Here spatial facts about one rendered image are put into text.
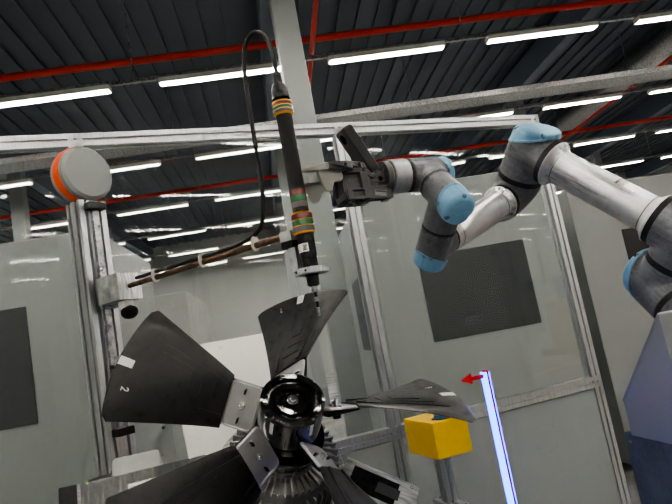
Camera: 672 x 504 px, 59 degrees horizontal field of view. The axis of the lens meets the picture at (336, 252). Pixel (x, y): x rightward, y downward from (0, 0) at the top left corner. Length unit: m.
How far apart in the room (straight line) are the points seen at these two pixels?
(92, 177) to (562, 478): 1.85
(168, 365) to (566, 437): 1.60
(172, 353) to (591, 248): 3.97
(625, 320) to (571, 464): 2.59
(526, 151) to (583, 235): 3.29
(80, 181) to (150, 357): 0.68
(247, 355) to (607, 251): 3.71
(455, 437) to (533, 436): 0.78
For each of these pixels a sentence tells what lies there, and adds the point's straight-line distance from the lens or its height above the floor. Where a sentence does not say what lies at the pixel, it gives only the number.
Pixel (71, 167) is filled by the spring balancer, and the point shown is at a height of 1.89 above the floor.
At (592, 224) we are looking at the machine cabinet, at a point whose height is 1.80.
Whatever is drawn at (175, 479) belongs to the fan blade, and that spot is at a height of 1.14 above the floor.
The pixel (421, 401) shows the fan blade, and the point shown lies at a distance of 1.20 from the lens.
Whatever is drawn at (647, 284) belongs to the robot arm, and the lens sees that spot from 1.47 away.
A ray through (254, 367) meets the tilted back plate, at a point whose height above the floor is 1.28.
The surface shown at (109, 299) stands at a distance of 1.61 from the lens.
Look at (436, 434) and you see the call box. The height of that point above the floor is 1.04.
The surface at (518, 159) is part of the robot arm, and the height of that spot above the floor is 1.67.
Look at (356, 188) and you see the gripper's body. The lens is 1.23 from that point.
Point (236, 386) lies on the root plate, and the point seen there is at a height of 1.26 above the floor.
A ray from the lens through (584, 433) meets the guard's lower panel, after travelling 2.44.
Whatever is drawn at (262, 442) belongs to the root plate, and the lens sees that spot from 1.11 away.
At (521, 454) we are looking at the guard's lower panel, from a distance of 2.27.
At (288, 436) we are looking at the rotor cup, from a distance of 1.09.
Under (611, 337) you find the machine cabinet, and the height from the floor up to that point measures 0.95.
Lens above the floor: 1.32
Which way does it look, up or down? 8 degrees up
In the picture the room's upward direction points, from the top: 10 degrees counter-clockwise
